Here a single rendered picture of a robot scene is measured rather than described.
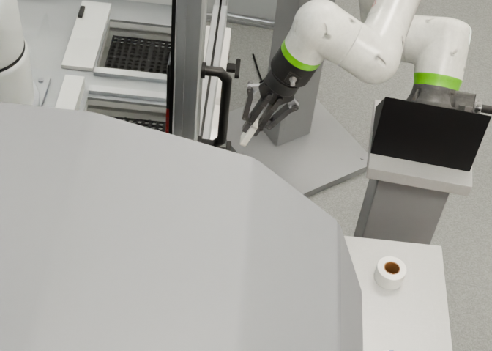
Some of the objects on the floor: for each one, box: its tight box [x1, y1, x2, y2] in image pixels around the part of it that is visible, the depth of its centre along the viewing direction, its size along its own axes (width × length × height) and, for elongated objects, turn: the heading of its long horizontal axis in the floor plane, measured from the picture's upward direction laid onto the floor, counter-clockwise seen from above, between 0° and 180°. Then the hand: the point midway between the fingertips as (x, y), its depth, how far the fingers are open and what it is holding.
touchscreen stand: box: [225, 0, 368, 197], centre depth 308 cm, size 50×45×102 cm
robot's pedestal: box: [354, 100, 472, 245], centre depth 271 cm, size 30×30×76 cm
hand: (249, 132), depth 204 cm, fingers closed
